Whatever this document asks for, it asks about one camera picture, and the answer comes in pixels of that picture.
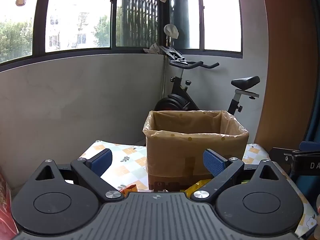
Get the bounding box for white cloth on pole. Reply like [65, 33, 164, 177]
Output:
[162, 24, 180, 98]

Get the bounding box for cardboard box with plastic liner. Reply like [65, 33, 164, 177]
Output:
[142, 110, 250, 192]

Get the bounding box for red packet at left edge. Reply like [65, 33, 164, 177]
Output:
[0, 172, 18, 240]

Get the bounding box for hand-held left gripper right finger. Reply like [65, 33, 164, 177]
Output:
[194, 149, 288, 203]

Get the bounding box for wooden cabinet panel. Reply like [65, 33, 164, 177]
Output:
[254, 0, 318, 153]

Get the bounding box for yellow snack bag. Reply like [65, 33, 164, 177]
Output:
[186, 180, 213, 198]

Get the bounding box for floral checked tablecloth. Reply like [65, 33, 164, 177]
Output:
[77, 140, 318, 238]

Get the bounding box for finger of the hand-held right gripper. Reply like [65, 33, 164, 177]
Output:
[299, 141, 320, 153]
[271, 147, 298, 167]

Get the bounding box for black framed window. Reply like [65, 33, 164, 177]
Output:
[0, 0, 243, 67]

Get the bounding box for orange white snack packet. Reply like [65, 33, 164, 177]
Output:
[117, 184, 138, 196]

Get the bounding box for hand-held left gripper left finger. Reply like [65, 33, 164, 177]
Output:
[35, 148, 125, 202]

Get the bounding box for crumpled white cloth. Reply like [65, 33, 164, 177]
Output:
[144, 43, 163, 55]

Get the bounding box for black exercise bike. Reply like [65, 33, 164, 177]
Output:
[153, 45, 260, 117]

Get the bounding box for dark blue curtain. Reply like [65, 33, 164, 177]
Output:
[304, 0, 320, 143]

